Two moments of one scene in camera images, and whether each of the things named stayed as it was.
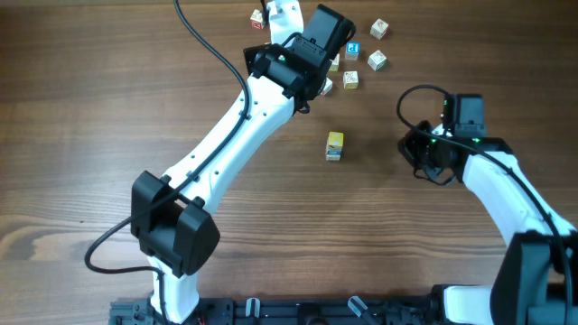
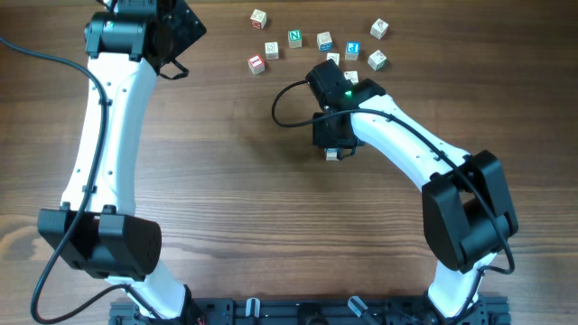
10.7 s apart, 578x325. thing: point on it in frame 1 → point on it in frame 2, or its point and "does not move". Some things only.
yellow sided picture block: x=350 y=79 does not move
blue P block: x=352 y=51 does not move
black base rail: x=300 y=311 does not move
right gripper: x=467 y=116 → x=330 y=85
